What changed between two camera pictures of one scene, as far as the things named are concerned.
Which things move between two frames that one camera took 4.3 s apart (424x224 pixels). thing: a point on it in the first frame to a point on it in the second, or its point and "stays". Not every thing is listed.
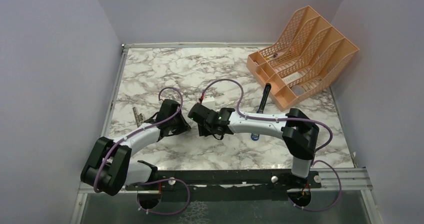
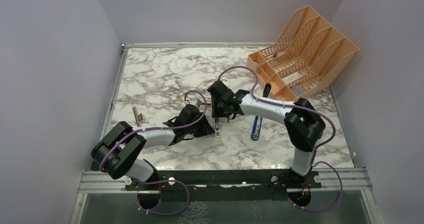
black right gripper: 202,131 to 215,113
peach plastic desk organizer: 308,54 stays
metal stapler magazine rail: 138,118 stays
